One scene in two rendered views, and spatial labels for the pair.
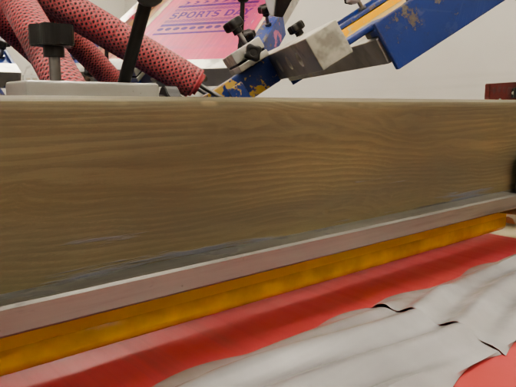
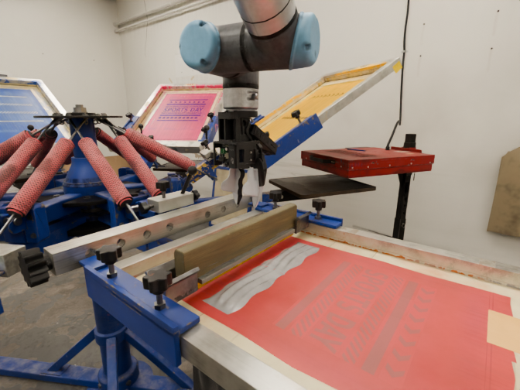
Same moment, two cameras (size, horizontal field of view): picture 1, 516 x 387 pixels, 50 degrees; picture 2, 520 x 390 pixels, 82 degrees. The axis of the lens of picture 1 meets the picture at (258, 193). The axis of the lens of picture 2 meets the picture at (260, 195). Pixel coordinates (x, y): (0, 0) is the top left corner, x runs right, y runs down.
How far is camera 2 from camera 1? 45 cm
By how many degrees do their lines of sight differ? 13
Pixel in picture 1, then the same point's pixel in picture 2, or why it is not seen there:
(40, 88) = (162, 203)
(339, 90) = not seen: hidden behind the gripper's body
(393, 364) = (264, 279)
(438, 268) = (275, 251)
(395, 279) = (265, 256)
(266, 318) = (239, 270)
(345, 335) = (255, 274)
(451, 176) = (278, 229)
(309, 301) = (247, 265)
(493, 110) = (287, 210)
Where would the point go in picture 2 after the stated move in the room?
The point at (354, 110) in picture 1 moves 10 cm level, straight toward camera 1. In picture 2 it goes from (254, 224) to (256, 241)
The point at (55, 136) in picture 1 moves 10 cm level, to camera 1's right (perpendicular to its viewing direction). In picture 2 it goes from (206, 249) to (255, 244)
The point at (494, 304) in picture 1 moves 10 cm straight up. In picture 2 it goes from (284, 263) to (285, 224)
